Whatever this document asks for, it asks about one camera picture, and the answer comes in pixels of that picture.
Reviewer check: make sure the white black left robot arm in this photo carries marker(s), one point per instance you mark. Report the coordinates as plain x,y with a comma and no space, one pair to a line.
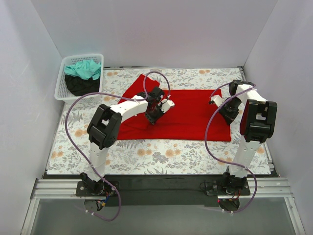
105,126

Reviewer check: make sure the black t shirt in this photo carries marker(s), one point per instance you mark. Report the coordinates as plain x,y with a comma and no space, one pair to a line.
79,87

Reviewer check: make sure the red t shirt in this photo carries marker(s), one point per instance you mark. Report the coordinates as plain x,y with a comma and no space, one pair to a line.
188,120

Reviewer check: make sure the teal t shirt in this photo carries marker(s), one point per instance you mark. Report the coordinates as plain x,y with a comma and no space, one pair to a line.
86,69

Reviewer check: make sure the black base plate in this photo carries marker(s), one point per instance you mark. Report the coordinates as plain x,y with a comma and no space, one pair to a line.
145,199

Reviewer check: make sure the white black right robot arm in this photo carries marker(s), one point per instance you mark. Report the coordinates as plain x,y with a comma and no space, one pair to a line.
256,126

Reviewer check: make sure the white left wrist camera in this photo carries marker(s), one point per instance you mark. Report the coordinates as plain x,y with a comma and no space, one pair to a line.
167,105

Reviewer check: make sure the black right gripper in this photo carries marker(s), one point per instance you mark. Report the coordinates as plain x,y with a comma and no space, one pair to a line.
227,114

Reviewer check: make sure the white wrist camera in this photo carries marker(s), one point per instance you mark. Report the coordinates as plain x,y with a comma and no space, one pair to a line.
217,101
167,105

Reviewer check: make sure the aluminium front rail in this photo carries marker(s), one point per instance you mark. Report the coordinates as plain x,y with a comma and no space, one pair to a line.
262,187

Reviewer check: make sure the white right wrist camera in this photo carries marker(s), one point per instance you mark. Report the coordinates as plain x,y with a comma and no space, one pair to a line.
217,101

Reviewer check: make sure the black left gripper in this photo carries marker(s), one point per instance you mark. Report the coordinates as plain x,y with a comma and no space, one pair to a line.
153,115

